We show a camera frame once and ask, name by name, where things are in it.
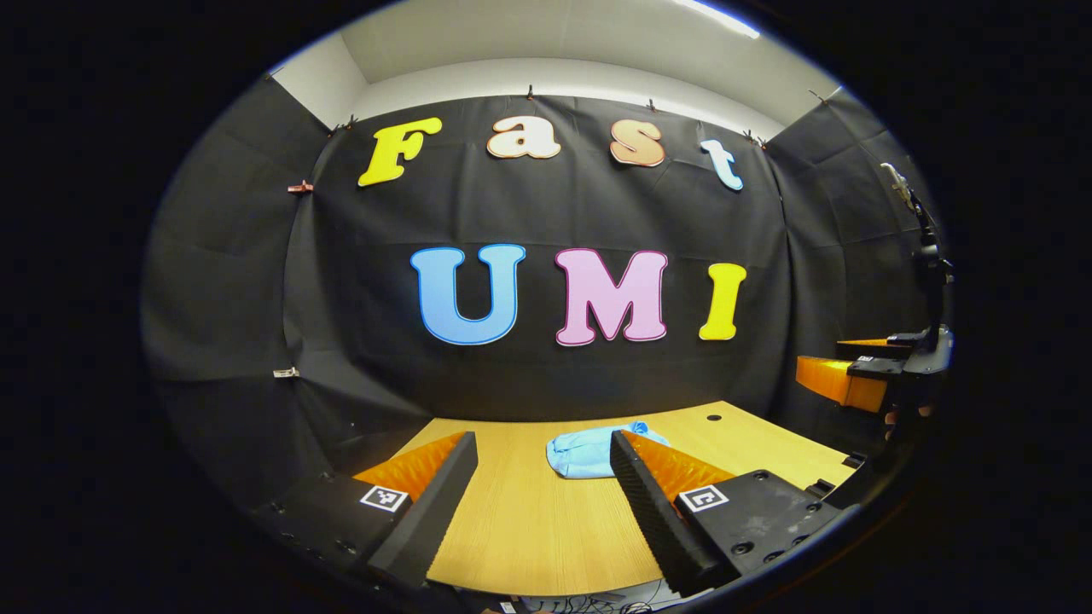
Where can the white cloth clip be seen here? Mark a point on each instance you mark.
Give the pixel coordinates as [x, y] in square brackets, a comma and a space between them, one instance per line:
[286, 372]

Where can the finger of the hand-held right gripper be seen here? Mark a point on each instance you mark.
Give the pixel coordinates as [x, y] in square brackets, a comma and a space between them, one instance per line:
[866, 344]
[832, 382]

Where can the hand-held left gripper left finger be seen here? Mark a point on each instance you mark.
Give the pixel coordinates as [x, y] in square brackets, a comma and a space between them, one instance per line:
[426, 520]

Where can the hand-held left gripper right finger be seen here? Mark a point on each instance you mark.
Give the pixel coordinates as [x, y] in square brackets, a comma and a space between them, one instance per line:
[653, 512]

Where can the black backdrop cloth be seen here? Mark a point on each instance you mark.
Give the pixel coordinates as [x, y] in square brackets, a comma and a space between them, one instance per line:
[554, 205]

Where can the light blue T-shirt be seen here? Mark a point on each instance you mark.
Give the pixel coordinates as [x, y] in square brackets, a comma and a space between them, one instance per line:
[589, 452]

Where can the reddish cloth clip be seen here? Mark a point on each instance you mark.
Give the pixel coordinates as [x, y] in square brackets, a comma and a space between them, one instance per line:
[300, 187]

